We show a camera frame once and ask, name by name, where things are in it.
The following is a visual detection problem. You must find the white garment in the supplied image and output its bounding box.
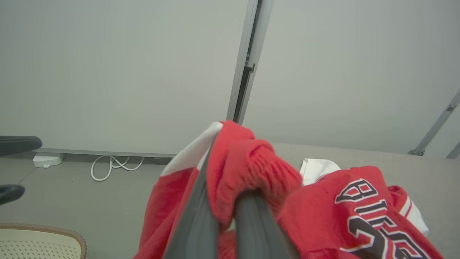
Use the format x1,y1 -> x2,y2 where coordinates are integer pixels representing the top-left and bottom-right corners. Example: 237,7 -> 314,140
300,158 -> 341,186

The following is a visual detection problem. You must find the red jersey with lettering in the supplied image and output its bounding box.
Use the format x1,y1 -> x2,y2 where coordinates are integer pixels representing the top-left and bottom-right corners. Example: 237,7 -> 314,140
134,121 -> 446,259

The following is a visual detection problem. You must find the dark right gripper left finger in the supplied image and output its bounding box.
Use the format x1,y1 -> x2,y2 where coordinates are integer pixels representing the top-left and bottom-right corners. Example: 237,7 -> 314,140
162,144 -> 220,259

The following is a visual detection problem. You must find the grey baseboard rail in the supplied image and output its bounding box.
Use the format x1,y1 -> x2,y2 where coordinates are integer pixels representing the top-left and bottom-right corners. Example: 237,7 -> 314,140
36,147 -> 177,158

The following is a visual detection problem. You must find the long slanted grey metal strut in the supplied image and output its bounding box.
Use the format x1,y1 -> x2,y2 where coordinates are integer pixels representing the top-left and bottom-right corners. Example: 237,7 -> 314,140
408,90 -> 460,156

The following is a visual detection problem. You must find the white perforated laundry basket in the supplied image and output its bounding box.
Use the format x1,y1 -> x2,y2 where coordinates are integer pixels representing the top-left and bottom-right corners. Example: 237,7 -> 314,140
0,223 -> 87,259

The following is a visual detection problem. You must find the white plastic floor box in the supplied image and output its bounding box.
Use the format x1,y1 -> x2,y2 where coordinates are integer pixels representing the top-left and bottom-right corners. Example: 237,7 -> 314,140
33,153 -> 65,168

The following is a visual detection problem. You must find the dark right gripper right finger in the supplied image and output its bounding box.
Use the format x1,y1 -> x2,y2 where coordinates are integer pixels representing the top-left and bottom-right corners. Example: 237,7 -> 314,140
234,192 -> 300,259

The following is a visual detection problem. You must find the white coiled floor cable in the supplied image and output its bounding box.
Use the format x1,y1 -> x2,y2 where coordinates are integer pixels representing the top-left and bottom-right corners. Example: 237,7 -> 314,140
91,155 -> 145,182

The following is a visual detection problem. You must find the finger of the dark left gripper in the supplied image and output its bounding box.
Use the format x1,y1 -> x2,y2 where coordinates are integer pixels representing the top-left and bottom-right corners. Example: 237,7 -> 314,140
0,136 -> 42,156
0,185 -> 26,205

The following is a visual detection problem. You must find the grey metal wall frame post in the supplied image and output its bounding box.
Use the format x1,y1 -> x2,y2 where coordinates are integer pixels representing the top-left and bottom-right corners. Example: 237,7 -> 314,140
226,0 -> 274,124

